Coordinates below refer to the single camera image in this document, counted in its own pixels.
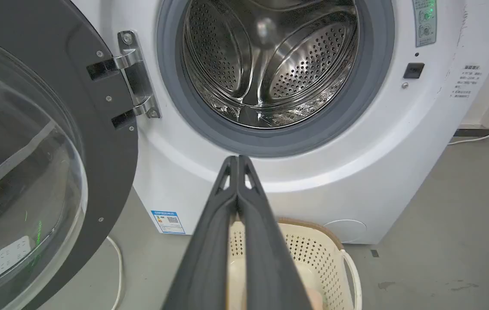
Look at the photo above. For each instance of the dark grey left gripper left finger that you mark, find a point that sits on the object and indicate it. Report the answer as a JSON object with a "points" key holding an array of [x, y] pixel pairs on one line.
{"points": [[210, 254]]}

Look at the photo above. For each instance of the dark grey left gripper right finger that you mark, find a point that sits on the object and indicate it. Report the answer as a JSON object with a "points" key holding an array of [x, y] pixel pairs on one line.
{"points": [[266, 258]]}

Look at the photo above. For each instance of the white front-load washing machine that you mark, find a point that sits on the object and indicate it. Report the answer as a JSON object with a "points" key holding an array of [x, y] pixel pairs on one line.
{"points": [[356, 142]]}

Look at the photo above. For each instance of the washer door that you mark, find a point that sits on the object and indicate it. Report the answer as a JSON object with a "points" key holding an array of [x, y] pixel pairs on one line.
{"points": [[42, 146]]}

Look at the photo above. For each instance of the cream perforated laundry basket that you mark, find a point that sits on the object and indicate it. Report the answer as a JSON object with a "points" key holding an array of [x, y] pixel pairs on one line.
{"points": [[317, 258]]}

